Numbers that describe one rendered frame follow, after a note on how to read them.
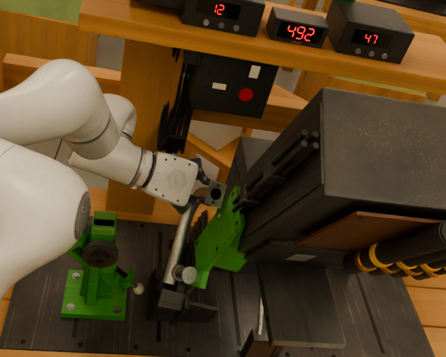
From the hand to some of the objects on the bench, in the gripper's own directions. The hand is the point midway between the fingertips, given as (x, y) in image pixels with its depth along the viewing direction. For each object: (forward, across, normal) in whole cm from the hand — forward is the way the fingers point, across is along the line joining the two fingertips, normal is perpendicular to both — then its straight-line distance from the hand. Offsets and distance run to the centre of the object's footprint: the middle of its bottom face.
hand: (209, 192), depth 114 cm
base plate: (+23, +22, -19) cm, 37 cm away
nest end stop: (+4, +30, -13) cm, 33 cm away
